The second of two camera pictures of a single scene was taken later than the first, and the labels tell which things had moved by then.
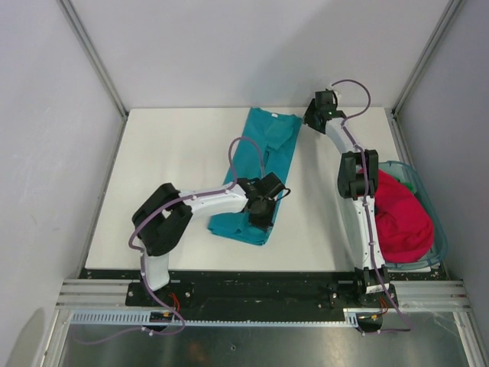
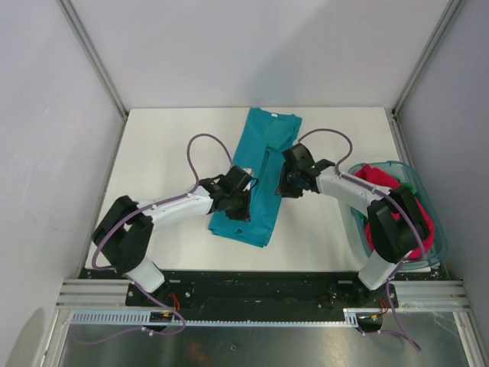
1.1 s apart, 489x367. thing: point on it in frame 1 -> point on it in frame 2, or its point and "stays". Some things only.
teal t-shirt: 264,146 stays
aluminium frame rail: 95,294 stays
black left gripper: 265,222 -> 244,214
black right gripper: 309,116 -> 283,188
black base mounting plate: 256,291 stays
